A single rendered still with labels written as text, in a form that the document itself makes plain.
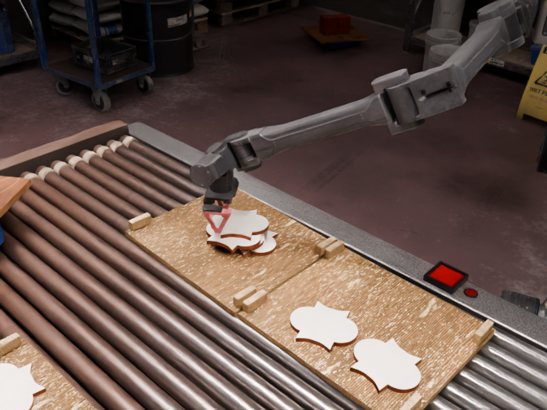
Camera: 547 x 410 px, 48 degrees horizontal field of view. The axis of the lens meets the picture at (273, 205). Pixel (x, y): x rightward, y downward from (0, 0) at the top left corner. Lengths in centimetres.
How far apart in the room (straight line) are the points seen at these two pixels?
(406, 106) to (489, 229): 232
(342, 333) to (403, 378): 16
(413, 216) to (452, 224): 21
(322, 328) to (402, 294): 22
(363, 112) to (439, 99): 14
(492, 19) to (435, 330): 67
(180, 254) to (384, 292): 49
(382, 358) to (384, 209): 228
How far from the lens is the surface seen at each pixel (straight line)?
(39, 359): 129
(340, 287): 140
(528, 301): 234
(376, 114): 121
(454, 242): 330
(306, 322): 128
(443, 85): 117
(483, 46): 133
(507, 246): 337
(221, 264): 145
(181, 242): 152
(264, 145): 132
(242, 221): 151
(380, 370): 121
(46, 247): 160
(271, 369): 123
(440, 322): 136
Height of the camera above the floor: 182
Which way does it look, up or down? 32 degrees down
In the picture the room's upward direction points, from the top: 2 degrees clockwise
